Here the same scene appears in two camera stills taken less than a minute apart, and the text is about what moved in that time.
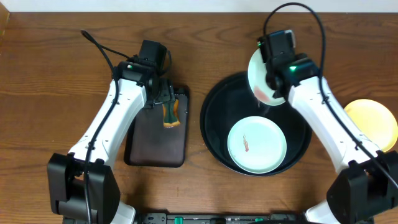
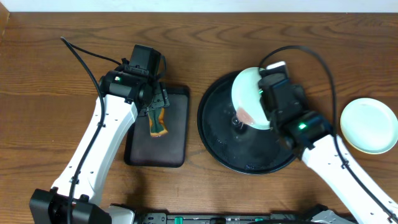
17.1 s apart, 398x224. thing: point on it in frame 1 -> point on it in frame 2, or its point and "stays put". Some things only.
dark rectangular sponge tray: x=148 y=144 stays put
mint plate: x=257 y=71 -> x=369 y=125
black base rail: x=215 y=218 stays put
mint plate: x=257 y=144 -> x=246 y=99
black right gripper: x=300 y=57 -> x=301 y=96
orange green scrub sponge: x=171 y=114 -> x=157 y=122
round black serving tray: x=229 y=101 stays put
